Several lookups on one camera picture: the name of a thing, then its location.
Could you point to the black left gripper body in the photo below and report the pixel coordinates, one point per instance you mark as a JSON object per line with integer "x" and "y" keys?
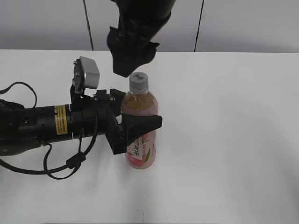
{"x": 93, "y": 116}

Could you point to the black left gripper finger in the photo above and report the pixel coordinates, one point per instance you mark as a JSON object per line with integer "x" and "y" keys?
{"x": 135, "y": 127}
{"x": 116, "y": 98}

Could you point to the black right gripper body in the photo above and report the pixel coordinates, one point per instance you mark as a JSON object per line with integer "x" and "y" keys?
{"x": 127, "y": 59}

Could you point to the white bottle cap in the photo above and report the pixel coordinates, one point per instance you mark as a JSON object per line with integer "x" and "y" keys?
{"x": 138, "y": 81}

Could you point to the pink peach tea bottle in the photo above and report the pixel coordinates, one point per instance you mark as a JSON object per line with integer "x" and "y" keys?
{"x": 142, "y": 152}

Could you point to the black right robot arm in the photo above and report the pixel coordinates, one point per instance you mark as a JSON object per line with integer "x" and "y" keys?
{"x": 130, "y": 43}

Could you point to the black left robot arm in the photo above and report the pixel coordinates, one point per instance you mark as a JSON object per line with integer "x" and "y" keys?
{"x": 25, "y": 129}

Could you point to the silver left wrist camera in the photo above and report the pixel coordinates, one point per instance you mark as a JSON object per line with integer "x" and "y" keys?
{"x": 86, "y": 75}

